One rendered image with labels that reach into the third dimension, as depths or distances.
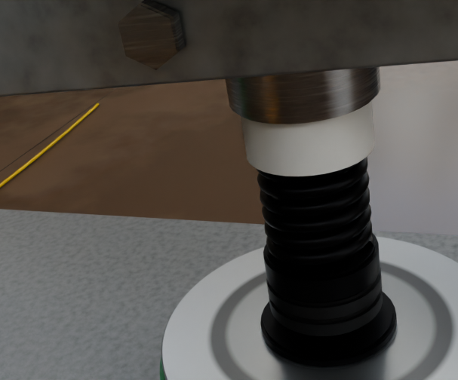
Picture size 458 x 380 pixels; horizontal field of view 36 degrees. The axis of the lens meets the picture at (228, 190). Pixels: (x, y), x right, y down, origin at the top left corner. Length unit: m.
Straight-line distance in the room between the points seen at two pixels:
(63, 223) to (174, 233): 0.13
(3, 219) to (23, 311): 0.20
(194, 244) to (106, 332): 0.14
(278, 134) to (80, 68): 0.10
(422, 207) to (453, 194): 0.13
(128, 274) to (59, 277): 0.07
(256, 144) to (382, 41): 0.10
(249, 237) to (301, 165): 0.31
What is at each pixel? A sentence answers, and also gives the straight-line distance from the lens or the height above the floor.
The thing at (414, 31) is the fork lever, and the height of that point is 1.08.
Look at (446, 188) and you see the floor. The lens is 2.47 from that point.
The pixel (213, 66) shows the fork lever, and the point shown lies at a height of 1.07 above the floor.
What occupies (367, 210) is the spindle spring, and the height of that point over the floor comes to 0.96.
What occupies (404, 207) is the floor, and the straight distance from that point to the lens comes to 2.36.
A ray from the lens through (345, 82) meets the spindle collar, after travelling 0.34.
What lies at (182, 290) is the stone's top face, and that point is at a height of 0.82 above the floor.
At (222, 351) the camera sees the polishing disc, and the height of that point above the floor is 0.88.
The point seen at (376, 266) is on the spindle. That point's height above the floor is 0.93.
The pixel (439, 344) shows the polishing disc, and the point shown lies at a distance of 0.43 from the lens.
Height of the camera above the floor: 1.16
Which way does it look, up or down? 26 degrees down
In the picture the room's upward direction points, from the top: 10 degrees counter-clockwise
